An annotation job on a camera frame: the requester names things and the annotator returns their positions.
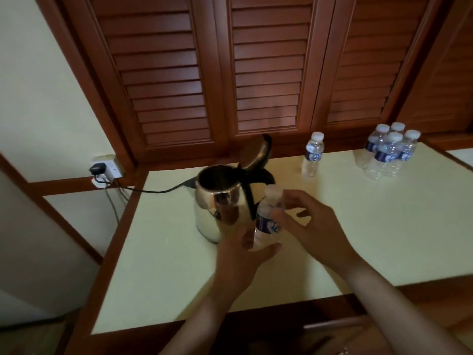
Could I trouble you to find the stainless steel electric kettle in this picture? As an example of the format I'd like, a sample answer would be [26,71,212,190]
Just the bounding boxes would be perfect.
[183,134,276,245]

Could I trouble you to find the person's right forearm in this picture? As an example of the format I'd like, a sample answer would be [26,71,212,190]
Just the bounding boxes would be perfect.
[339,256,473,355]

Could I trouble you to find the wooden louvered shutter door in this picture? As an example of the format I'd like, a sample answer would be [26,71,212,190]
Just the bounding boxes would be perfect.
[61,0,230,161]
[214,0,337,141]
[312,0,446,132]
[397,0,473,136]

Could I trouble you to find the black power cord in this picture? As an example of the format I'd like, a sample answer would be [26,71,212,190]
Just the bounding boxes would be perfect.
[94,176,197,195]

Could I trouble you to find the wooden cabinet cream top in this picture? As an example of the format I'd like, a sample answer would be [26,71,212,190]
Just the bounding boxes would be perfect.
[65,133,473,355]

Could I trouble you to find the white wall socket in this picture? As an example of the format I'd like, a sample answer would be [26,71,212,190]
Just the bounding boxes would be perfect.
[92,155,125,180]

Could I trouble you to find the person's left hand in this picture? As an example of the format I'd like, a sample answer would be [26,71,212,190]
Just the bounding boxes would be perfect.
[214,217,282,297]

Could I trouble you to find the person's right hand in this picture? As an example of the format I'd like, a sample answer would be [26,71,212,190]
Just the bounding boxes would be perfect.
[270,189,361,276]

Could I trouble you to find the person's left forearm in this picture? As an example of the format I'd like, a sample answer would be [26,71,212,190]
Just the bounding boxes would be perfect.
[159,284,245,355]

